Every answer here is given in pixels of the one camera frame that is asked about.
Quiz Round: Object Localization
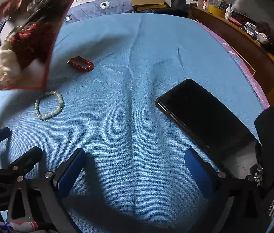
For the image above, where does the small white bottle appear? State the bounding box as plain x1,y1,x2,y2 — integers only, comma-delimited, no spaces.
224,4,233,21

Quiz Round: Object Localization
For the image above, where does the blue plaid quilt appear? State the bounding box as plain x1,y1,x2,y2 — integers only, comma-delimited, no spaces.
63,0,139,25

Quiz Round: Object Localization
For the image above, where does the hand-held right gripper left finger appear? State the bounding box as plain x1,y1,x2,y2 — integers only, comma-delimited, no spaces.
6,148,87,233

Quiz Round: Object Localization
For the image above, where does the cardboard box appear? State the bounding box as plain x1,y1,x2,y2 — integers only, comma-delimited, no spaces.
130,0,168,12

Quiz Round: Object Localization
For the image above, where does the yellow box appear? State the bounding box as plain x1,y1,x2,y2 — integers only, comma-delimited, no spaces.
208,5,225,18

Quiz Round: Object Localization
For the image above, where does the wooden desk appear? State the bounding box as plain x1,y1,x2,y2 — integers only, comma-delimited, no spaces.
188,4,274,99

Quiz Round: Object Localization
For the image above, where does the red shallow tray box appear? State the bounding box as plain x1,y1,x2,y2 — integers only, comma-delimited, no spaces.
0,0,79,92

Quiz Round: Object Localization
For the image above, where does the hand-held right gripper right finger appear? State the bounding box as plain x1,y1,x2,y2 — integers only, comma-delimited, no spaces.
184,148,274,233

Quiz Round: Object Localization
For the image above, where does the patterned clothing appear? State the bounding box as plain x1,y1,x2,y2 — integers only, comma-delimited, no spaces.
0,219,39,233

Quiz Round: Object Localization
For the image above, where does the black smartphone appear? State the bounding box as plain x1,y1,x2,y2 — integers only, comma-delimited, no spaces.
155,78,261,169

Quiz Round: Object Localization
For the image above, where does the black shopping bag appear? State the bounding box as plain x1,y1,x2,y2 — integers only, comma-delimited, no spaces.
170,0,191,10

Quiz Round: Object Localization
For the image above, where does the pale green bead bracelet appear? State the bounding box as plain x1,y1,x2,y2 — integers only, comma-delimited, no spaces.
34,91,64,120

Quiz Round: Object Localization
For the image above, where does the red bead bracelet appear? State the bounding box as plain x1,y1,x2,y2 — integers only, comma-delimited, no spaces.
67,56,95,72

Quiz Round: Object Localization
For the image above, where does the white dotted scrunchie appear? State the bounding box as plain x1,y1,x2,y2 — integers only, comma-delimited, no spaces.
0,40,24,89

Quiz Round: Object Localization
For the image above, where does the blue blanket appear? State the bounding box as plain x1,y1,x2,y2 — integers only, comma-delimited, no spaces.
0,12,270,233

